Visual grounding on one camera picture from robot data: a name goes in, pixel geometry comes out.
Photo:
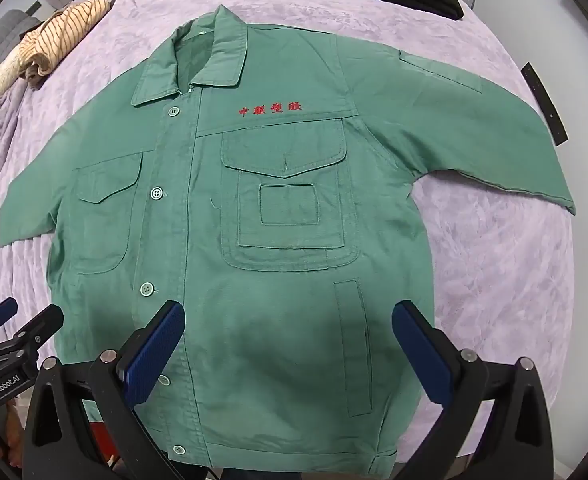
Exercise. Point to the purple plush blanket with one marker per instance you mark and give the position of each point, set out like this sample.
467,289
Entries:
473,270

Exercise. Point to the striped cream cloth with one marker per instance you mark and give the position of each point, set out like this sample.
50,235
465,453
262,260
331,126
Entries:
61,35

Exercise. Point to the green work jacket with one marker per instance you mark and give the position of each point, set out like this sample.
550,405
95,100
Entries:
274,240

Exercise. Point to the black perforated strip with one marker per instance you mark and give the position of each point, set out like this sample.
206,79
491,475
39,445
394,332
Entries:
546,105

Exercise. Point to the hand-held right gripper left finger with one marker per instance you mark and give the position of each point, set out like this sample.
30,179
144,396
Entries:
156,350

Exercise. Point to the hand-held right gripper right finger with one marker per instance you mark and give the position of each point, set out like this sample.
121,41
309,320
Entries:
418,350

